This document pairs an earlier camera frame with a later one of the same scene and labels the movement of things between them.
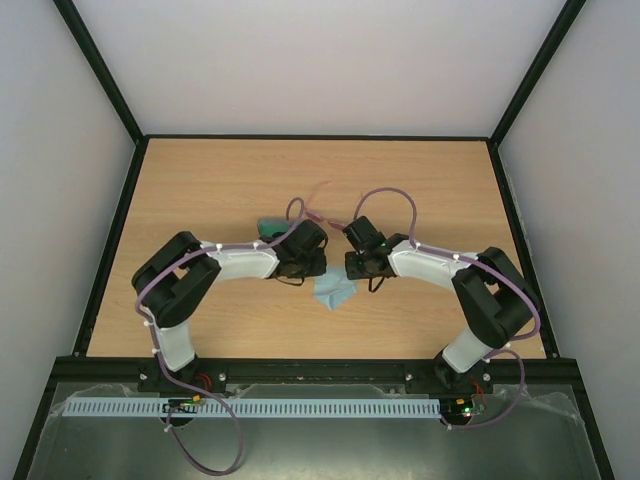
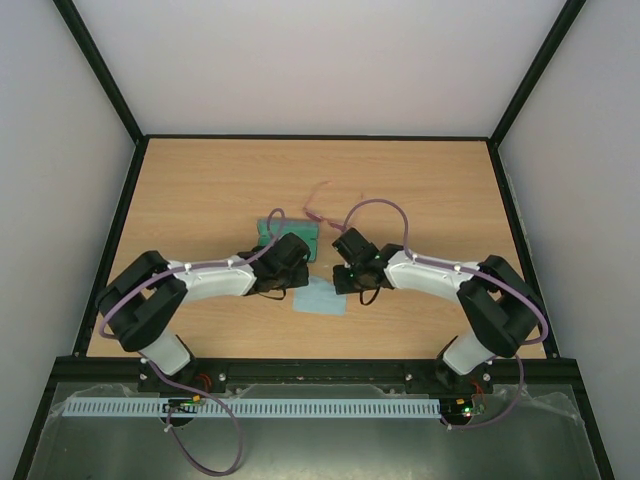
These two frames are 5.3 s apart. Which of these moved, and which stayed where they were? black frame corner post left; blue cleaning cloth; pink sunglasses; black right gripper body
Moved: black right gripper body; blue cleaning cloth
Stayed: pink sunglasses; black frame corner post left
